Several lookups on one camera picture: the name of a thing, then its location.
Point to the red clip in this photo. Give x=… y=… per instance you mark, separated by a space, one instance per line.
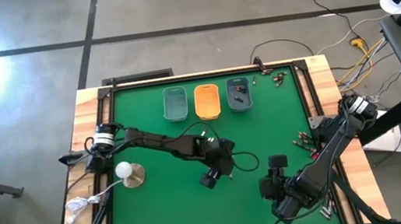
x=313 y=153

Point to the black battery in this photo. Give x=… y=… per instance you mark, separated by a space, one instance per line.
x=333 y=206
x=329 y=205
x=240 y=89
x=238 y=99

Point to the white bulb brass lamp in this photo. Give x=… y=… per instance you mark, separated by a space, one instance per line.
x=130 y=174

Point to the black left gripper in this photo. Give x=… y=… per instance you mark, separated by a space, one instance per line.
x=218 y=156

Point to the black metal rig frame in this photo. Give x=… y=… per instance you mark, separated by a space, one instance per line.
x=301 y=65

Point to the teal plastic bin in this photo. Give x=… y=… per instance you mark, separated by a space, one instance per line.
x=178 y=91

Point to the orange plastic bin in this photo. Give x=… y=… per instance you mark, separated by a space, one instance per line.
x=207 y=103

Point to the slate blue plastic bin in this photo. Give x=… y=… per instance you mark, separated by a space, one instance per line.
x=247 y=105

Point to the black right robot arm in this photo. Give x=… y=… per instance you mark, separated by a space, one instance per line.
x=331 y=148

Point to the white paper sheet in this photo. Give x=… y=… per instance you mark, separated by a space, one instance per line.
x=385 y=141

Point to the green table mat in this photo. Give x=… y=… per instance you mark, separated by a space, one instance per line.
x=160 y=219

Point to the black table clamp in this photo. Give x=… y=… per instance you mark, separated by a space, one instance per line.
x=260 y=64

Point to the black flat floor box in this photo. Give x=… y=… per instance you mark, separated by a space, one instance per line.
x=136 y=77

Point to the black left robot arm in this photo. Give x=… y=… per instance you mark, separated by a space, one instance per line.
x=157 y=141

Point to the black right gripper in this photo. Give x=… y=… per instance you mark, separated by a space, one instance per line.
x=277 y=183

